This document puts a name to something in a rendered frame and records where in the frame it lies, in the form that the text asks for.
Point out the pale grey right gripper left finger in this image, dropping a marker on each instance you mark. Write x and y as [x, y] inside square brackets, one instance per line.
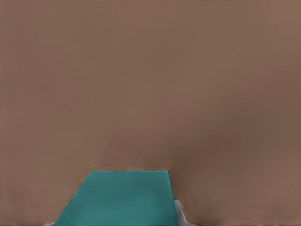
[49, 224]

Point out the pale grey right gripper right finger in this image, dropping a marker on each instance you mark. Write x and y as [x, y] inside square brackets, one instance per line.
[180, 213]

